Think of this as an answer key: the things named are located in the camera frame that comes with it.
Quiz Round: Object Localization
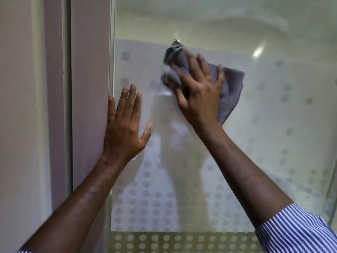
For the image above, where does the person's left hand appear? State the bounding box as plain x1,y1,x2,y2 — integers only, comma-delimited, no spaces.
101,84,153,166

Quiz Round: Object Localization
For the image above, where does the person's left forearm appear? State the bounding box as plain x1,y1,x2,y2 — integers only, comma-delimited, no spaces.
19,154,127,253

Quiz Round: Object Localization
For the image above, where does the grey vertical frame strip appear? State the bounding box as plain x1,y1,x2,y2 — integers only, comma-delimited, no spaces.
62,0,73,194

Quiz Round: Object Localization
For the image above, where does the person's right hand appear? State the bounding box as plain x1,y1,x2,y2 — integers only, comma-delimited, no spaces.
172,51,226,135

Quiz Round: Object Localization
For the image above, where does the grey microfibre cleaning cloth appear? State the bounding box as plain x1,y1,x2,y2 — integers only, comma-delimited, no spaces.
161,45,245,127

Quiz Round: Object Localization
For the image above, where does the person's right forearm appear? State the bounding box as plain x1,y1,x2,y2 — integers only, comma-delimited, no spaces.
193,124,294,231

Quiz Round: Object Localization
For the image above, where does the blue white striped shirt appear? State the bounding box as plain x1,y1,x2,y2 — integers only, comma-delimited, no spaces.
17,203,337,253

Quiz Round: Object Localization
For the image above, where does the dotted frosted glass panel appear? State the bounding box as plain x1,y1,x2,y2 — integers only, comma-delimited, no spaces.
109,0,337,253

